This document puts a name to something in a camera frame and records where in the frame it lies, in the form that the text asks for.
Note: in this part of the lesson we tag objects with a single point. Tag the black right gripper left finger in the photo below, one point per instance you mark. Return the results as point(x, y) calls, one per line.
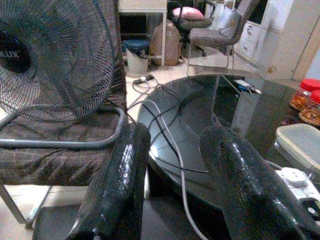
point(117, 185)

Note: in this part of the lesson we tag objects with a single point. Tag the brown plaid metal-frame chair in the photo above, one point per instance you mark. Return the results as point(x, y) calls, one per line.
point(50, 165)

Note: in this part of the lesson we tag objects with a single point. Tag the black office chair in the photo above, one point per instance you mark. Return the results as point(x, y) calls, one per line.
point(192, 23)

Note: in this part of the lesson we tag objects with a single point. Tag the black standing fan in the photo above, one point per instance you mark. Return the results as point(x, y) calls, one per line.
point(62, 50)

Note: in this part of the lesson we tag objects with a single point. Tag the grey cushion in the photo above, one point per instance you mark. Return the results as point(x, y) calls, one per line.
point(230, 22)

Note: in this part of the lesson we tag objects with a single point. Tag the clear container with grey lid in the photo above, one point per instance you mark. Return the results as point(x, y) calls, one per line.
point(300, 140)

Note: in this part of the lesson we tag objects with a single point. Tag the brown sack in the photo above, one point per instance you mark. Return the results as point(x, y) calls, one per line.
point(170, 42)

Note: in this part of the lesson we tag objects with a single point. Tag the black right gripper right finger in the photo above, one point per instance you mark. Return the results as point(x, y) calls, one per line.
point(240, 185)

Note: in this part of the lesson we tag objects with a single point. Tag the white power strip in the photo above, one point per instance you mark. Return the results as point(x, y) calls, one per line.
point(295, 177)

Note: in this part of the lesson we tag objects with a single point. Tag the pink pillow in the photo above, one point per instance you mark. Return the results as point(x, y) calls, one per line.
point(188, 13)

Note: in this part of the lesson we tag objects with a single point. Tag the white bin with blue bag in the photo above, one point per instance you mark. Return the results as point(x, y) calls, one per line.
point(137, 62)

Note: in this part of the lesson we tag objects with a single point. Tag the red-lidded snack jar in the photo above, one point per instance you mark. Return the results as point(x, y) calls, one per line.
point(316, 96)
point(310, 85)

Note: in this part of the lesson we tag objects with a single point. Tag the white cabinet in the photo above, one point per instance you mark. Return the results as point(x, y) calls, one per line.
point(252, 37)

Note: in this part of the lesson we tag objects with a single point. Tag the black glass table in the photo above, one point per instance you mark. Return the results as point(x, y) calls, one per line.
point(195, 105)

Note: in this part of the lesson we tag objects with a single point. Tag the dark floor power strip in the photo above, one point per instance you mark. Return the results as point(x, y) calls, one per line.
point(143, 79)

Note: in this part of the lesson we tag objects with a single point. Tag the white desk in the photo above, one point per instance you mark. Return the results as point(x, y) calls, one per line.
point(142, 5)

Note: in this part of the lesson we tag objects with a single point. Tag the blue and white device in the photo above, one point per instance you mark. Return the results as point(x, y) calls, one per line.
point(243, 83)

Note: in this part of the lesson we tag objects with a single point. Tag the grey metal-frame chair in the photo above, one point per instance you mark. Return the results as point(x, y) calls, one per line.
point(207, 37)

